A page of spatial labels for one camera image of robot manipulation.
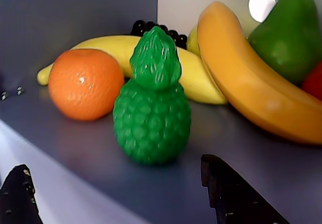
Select large orange-yellow toy banana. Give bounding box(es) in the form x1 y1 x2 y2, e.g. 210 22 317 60
197 1 322 146

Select red toy fruit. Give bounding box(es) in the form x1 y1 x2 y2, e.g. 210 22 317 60
301 61 322 99

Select green toy pineapple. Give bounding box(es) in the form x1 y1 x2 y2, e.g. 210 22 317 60
112 26 192 166

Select green toy pear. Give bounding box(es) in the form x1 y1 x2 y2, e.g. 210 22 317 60
248 0 322 85

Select light blue toy kitchen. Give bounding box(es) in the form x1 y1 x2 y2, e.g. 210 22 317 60
0 0 322 224

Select orange toy fruit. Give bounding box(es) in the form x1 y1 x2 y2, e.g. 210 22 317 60
48 48 125 122

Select black toy grapes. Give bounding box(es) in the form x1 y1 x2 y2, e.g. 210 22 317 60
132 20 188 50

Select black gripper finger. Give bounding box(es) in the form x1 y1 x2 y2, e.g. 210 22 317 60
0 164 43 224
200 154 290 224

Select pale yellow toy banana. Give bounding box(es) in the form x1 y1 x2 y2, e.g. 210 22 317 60
36 35 228 106

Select yellow toy lemon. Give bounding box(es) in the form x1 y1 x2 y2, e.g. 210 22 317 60
186 25 202 56

